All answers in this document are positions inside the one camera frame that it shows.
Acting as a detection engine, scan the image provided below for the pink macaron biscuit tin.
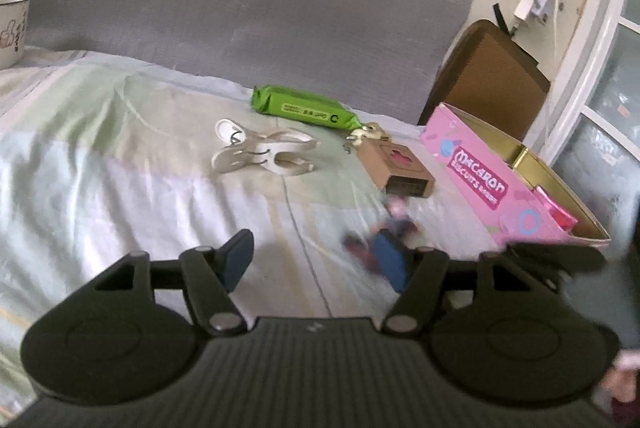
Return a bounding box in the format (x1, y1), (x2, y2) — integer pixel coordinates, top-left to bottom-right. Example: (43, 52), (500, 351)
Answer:
(421, 104), (611, 248)

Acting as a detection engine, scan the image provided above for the red box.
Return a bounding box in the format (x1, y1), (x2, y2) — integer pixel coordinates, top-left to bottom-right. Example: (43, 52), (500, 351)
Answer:
(532, 185), (578, 233)

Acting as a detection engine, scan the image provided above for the white wall plug charger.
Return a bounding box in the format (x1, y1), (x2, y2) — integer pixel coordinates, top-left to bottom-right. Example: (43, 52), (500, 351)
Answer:
(513, 0), (548, 24)

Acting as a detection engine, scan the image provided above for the brown cardboard box pink cutout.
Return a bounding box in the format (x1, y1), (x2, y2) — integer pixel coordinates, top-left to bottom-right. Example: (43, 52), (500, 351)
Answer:
(358, 139), (435, 198)

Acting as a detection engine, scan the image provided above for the light bed sheet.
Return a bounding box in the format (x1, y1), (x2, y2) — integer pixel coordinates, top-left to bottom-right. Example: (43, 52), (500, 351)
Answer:
(0, 44), (507, 414)

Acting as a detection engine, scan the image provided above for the small toy figurine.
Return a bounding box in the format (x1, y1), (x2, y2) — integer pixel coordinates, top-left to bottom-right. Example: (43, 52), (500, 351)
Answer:
(342, 196), (426, 274)

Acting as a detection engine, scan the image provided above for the yellow plush keychain toy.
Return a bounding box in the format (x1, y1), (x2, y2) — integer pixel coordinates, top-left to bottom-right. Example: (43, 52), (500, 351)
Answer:
(343, 122), (390, 154)

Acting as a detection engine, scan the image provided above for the green wet wipes pack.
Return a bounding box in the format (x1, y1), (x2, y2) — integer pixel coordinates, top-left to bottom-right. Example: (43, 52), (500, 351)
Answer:
(250, 85), (361, 131)

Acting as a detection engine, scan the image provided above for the white framed glass door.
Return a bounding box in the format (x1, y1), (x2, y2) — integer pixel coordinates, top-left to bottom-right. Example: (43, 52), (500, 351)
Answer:
(542, 0), (639, 259)

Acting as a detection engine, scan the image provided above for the beige clothes peg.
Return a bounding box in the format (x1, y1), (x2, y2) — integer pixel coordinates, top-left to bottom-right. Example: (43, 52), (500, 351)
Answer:
(212, 119), (320, 177)

